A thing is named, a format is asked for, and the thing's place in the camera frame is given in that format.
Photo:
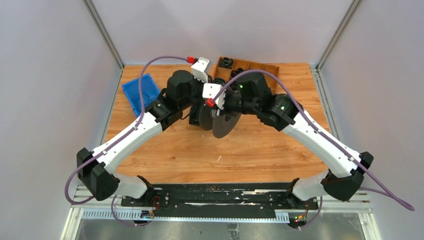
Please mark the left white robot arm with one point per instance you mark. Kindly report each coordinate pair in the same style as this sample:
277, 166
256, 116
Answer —
96, 168

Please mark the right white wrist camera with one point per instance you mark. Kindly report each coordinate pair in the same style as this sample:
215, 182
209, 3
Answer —
214, 95

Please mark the wooden compartment tray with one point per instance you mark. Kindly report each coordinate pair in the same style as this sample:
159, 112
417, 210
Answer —
226, 64

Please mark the black plastic bin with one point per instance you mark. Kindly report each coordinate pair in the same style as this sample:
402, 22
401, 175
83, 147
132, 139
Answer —
194, 116

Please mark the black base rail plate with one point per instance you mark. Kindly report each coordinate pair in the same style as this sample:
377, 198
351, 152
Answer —
219, 200

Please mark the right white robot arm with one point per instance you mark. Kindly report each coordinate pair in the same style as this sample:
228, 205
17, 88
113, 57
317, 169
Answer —
260, 93

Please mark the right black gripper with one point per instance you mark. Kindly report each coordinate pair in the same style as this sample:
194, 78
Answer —
227, 92

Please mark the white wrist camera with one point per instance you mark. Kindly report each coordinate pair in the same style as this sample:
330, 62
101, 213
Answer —
200, 68
214, 95

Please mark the black cable spool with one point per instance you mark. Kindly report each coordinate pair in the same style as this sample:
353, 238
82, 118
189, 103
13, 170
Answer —
220, 125

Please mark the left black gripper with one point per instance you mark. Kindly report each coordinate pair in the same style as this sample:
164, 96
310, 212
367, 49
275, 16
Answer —
195, 82

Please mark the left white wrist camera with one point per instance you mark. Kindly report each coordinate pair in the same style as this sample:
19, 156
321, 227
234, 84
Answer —
200, 68

